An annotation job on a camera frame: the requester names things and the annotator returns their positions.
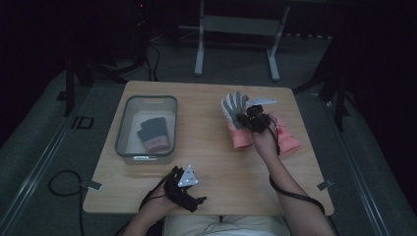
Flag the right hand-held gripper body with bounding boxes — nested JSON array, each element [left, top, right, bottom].
[[245, 96, 278, 134]]

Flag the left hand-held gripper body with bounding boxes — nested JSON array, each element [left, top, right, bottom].
[[162, 164, 199, 212]]

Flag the pink glove grey palm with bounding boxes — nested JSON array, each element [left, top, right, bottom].
[[220, 90, 255, 150]]

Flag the grey pink knit glove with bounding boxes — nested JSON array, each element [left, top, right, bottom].
[[137, 116, 170, 153]]

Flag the grey plastic bin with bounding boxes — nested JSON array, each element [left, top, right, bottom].
[[114, 94, 179, 166]]

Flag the person's left hand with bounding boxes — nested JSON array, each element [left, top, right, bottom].
[[144, 183, 183, 214]]

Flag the person's right hand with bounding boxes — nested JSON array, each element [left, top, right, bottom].
[[251, 126, 281, 161]]

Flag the person's beige pants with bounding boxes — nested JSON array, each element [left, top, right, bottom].
[[162, 214, 292, 236]]

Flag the black stand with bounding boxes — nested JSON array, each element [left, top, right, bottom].
[[293, 32, 352, 132], [57, 0, 149, 117]]

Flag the grey tape tab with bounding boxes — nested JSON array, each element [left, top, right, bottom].
[[317, 179, 334, 192], [80, 180, 103, 192]]

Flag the white metal stand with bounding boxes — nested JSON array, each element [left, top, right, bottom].
[[194, 0, 291, 83]]

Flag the left hand-held gripper cable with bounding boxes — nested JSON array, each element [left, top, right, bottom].
[[112, 175, 173, 236]]

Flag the hand-held gripper cable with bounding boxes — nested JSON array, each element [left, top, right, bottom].
[[112, 175, 173, 236], [268, 116, 327, 215]]

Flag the right hand-held gripper cable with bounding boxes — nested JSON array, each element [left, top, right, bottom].
[[268, 116, 327, 215]]

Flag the black floor cable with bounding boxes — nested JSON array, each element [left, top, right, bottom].
[[48, 169, 85, 236], [144, 43, 161, 83]]

